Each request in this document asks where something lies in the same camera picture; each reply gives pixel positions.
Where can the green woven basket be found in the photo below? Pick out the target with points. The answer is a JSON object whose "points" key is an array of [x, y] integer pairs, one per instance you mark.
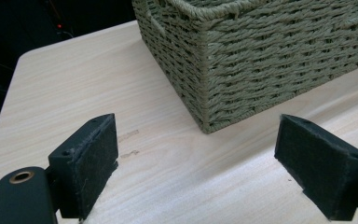
{"points": [[248, 59]]}

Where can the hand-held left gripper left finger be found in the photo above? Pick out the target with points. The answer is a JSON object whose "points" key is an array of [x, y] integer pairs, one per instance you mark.
{"points": [[85, 168]]}

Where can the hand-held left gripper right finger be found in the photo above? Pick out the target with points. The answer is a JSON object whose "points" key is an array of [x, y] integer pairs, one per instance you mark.
{"points": [[318, 161]]}

